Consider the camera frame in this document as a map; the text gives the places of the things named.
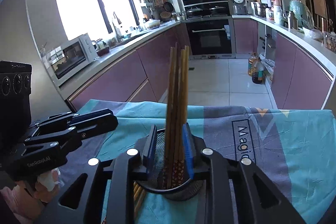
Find black mesh utensil cup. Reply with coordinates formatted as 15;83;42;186
135;128;205;201

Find kitchen window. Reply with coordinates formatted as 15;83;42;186
56;0;139;40

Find yellow cooking oil bottle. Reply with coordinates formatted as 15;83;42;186
248;52;258;77

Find white microwave oven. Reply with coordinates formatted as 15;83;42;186
43;34;98;87

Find black built-in oven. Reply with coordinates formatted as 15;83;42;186
186;16;236;59

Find black range hood stove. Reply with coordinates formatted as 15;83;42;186
182;0;232;19

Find purple lower cabinets left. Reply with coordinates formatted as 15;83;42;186
68;23;190;110

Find pink sleeve left forearm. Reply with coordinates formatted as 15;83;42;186
0;185;43;224

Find person's left hand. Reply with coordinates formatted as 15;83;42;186
16;168;64;203

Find mint green air fryer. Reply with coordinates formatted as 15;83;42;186
289;0;314;30

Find purple cabinets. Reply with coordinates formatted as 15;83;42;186
231;15;335;109
68;23;190;110

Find pink wall picture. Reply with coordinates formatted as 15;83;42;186
313;0;327;19

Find black left camera box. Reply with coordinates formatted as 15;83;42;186
1;60;32;136

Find bamboo chopstick red floral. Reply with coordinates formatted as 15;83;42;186
167;43;179;189

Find pink thermos kettle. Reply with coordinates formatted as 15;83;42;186
271;0;283;13

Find bamboo chopstick red end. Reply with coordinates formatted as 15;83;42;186
163;47;176;189

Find white rice cooker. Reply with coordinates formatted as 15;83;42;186
232;0;248;15

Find steel stock pot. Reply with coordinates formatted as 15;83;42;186
251;2;268;18

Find purple lower cabinets right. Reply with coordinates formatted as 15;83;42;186
231;15;335;109

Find teal purple tablecloth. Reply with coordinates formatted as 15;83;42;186
60;100;335;223

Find dark oil bottle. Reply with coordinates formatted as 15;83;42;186
252;57;264;84

